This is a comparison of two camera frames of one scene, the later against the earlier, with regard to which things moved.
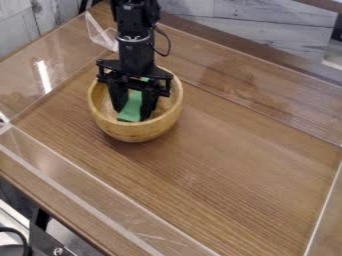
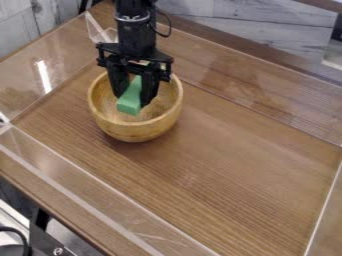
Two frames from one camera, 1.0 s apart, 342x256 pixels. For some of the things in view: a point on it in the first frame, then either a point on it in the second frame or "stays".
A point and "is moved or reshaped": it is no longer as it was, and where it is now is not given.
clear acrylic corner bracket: x=105 y=37 stays
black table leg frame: x=43 y=243 stays
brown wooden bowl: x=137 y=131 stays
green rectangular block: x=130 y=111 is moved or reshaped
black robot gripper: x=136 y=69 to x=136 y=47
